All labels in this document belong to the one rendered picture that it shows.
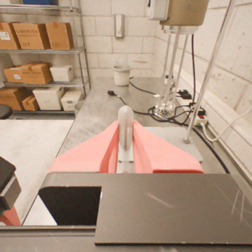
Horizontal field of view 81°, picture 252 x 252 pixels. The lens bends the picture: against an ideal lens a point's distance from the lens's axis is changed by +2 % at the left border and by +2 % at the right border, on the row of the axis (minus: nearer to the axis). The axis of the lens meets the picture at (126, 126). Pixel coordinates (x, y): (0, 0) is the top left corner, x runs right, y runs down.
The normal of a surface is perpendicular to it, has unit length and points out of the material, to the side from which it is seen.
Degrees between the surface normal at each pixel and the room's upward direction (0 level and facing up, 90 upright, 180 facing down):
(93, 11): 90
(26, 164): 0
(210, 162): 0
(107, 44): 90
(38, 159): 0
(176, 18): 90
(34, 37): 91
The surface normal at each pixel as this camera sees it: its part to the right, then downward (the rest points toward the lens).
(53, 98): 0.01, 0.62
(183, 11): -0.29, 0.55
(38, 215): 0.01, -0.81
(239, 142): -1.00, 0.00
